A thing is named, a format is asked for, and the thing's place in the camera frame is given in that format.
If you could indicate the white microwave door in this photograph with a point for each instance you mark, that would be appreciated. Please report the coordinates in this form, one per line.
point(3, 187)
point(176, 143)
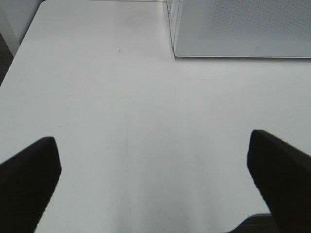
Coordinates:
point(241, 28)

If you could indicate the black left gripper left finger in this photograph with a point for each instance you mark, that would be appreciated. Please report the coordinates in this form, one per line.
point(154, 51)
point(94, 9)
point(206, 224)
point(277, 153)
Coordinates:
point(27, 183)

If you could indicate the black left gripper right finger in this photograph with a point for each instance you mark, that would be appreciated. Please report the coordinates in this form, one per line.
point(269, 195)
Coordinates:
point(282, 174)

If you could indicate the white microwave oven body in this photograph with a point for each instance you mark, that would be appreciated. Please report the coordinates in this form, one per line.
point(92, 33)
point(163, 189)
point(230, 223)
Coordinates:
point(142, 26)

